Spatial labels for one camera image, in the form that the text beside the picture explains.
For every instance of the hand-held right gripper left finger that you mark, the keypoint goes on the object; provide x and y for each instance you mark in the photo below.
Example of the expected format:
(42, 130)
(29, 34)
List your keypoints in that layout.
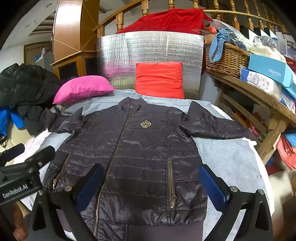
(90, 185)

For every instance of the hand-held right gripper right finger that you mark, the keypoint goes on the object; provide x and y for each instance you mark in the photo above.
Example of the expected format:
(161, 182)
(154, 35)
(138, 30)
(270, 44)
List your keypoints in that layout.
(212, 185)

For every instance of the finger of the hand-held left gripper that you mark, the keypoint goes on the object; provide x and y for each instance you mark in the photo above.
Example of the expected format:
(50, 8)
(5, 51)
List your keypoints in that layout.
(11, 153)
(44, 154)

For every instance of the dark quilted jacket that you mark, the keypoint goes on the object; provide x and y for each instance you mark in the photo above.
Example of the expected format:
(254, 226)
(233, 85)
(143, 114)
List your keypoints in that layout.
(148, 150)

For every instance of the clear bag of clothes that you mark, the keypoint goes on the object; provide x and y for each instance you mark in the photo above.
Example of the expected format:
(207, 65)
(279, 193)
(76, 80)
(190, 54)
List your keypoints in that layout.
(266, 46)

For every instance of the person's left hand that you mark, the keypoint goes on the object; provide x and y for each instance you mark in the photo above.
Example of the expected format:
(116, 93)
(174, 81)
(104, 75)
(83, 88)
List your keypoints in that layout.
(17, 220)

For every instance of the pale pink sheet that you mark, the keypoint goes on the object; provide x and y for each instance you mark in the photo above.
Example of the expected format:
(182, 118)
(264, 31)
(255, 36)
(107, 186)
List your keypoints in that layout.
(34, 141)

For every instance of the grey bed sheet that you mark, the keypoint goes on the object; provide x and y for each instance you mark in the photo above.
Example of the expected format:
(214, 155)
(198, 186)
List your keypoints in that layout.
(226, 157)

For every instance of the blue jacket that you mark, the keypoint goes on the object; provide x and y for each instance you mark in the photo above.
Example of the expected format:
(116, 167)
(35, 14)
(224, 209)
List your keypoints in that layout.
(16, 118)

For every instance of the black down jacket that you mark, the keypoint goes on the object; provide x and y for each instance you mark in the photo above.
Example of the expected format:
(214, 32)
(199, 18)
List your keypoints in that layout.
(27, 85)

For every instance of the pink pillow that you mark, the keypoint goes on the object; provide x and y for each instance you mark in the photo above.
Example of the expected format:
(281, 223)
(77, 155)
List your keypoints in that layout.
(83, 89)

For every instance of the red bags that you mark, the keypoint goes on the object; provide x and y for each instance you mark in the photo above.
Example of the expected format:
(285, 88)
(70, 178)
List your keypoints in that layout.
(286, 153)

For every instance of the wooden table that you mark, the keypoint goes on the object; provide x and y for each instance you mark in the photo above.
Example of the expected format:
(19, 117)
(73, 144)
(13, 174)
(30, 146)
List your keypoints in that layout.
(254, 92)

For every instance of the white printed package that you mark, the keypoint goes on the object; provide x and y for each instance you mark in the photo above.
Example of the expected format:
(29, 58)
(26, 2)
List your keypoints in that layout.
(261, 81)

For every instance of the red pillow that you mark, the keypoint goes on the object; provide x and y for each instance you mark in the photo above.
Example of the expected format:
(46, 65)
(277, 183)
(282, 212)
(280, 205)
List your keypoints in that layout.
(159, 80)

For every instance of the wicker basket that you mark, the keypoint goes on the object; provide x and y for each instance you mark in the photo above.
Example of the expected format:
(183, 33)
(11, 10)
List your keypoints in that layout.
(229, 60)

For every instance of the wooden cabinet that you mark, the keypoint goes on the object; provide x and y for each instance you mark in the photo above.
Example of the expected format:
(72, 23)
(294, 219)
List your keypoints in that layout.
(67, 27)

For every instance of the light blue box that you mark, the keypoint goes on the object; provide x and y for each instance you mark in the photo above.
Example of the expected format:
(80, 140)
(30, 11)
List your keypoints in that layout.
(266, 67)

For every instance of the light blue cloth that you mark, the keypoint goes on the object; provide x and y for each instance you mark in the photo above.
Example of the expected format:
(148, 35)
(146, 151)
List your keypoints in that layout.
(217, 41)

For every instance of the silver insulation mat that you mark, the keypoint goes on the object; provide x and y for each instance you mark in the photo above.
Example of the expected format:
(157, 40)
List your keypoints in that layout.
(150, 46)

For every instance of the wooden railing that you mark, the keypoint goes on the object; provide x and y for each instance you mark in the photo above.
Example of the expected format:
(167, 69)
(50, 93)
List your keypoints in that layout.
(120, 20)

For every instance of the red quilt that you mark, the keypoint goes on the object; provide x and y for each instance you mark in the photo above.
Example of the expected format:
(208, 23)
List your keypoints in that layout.
(166, 20)

